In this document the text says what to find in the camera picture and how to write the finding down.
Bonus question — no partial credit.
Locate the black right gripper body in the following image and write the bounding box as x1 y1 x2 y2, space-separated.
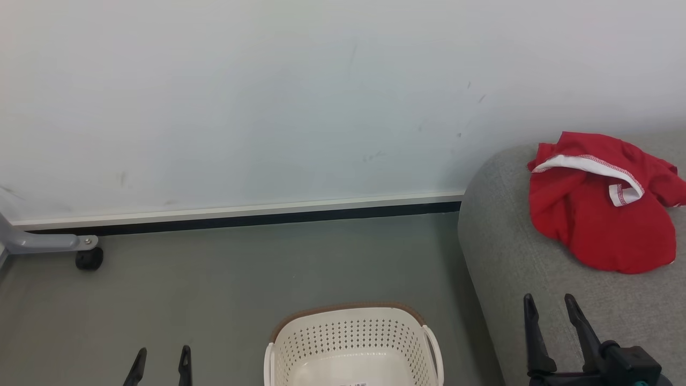
527 340 674 386

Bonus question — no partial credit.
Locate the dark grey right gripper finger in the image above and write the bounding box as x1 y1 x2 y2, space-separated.
523 293 558 376
564 293 605 373

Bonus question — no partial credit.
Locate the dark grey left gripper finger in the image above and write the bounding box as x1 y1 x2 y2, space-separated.
123 347 147 386
178 345 193 386

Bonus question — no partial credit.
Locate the red garment with white trim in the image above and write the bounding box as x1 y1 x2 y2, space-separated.
527 131 686 275

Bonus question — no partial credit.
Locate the cream perforated plastic laundry basket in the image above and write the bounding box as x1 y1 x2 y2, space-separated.
263 302 445 386

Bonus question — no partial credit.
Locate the grey fabric sofa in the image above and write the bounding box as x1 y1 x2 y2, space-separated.
457 129 686 386

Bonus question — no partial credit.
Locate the black caster wheel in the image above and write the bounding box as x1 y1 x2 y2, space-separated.
75 247 104 271

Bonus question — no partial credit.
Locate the grey metal stand leg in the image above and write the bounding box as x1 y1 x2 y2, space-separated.
0 212 99 256

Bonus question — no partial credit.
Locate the black wall baseboard strip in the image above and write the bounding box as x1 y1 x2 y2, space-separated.
11 201 463 237

